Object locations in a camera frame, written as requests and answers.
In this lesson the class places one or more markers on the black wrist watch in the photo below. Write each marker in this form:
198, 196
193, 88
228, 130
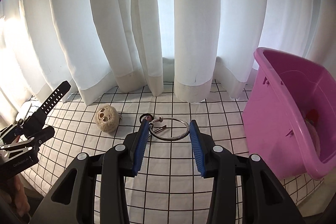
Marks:
52, 99

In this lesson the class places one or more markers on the pink plastic bin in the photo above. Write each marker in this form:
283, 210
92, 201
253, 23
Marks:
289, 119

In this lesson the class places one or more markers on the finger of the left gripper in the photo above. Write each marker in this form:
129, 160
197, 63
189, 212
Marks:
10, 133
37, 140

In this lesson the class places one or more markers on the white black grid tablecloth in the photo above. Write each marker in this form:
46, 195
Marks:
168, 188

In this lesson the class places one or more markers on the beige plush sloth keychain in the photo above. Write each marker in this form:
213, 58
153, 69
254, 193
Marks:
107, 118

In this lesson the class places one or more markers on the white curtain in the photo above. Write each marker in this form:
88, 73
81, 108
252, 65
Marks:
98, 44

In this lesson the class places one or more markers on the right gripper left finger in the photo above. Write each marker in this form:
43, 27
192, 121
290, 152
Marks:
72, 198

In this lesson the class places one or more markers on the person's left hand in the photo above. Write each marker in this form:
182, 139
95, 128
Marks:
12, 191

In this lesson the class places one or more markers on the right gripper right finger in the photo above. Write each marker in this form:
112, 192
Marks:
264, 198

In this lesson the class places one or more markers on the black hair tie pink charm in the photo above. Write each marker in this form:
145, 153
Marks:
147, 116

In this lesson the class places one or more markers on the large silver bangle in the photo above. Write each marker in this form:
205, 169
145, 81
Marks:
167, 134

